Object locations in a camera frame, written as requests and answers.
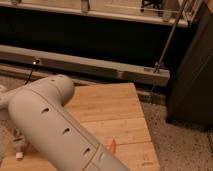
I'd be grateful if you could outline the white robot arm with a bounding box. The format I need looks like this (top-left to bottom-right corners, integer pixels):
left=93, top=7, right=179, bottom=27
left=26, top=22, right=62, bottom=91
left=0, top=74, right=130, bottom=171

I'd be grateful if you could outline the metal pole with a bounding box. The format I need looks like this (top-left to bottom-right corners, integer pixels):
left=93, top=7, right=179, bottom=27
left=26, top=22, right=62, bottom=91
left=153, top=0, right=188, bottom=73

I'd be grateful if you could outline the orange carrot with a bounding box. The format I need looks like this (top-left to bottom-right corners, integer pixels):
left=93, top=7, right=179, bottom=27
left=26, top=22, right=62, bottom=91
left=108, top=139, right=117, bottom=155

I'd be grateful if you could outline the dark cabinet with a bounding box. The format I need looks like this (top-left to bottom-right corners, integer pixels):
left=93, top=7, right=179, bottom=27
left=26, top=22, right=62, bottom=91
left=166, top=0, right=213, bottom=127

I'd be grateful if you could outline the black cable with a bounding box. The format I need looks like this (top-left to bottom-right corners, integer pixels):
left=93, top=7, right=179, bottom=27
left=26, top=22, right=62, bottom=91
left=24, top=59, right=41, bottom=84

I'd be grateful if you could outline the grey metal rail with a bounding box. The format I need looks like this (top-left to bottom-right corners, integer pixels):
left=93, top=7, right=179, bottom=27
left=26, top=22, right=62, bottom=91
left=0, top=45, right=170, bottom=87

